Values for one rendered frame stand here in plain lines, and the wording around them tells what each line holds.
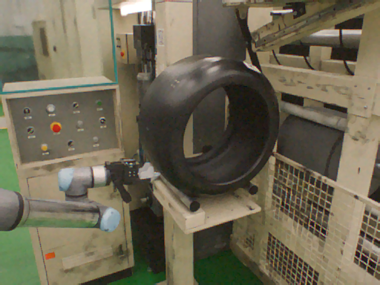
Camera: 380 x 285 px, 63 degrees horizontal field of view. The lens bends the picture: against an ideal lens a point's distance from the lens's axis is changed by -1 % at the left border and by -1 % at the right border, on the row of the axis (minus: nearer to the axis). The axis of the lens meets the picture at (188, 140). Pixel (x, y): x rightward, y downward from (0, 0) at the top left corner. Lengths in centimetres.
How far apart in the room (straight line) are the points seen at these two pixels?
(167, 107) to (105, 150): 83
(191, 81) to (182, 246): 104
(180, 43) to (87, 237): 123
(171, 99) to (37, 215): 53
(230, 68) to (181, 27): 39
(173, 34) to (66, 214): 86
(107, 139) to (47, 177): 37
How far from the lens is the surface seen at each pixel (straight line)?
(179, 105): 105
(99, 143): 181
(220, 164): 150
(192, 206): 123
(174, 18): 142
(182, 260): 189
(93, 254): 208
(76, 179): 111
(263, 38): 148
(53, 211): 92
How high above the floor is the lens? 155
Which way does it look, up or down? 20 degrees down
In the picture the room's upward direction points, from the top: straight up
